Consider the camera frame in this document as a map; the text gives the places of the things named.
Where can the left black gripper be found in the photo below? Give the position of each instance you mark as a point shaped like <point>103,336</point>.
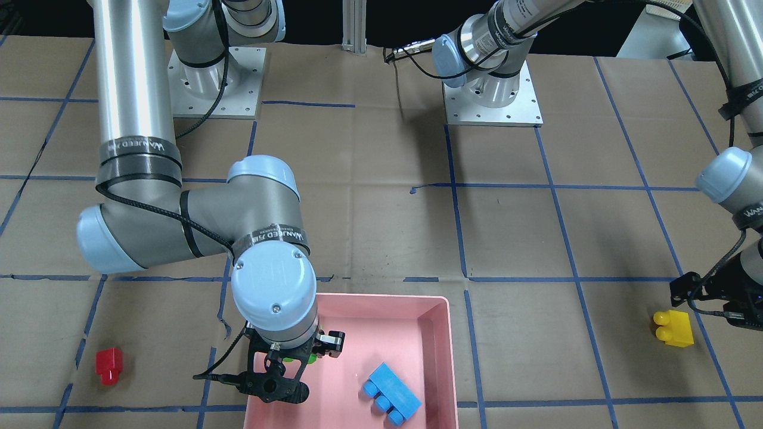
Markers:
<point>681,287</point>

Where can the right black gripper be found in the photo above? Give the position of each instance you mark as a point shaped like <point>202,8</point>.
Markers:
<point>329,344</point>

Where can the blue toy block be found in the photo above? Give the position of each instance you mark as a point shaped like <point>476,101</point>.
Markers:
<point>391,395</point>

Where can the green toy block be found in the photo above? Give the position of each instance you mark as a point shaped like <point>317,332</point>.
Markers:
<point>309,359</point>

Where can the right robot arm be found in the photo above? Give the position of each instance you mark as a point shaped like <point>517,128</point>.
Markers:
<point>147,219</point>

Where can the pink plastic box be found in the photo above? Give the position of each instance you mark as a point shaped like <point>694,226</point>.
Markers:
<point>411,334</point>

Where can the yellow toy block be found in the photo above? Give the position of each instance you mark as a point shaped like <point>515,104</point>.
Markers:
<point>673,328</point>

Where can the red toy block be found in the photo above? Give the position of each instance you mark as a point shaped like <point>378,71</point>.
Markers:
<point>109,365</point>

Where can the brown paper table cover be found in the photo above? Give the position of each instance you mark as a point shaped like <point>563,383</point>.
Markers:
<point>554,246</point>

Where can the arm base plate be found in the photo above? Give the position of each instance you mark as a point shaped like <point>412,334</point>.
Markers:
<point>493,101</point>
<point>193,90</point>

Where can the aluminium frame post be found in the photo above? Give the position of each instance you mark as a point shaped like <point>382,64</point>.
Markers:
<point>354,27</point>

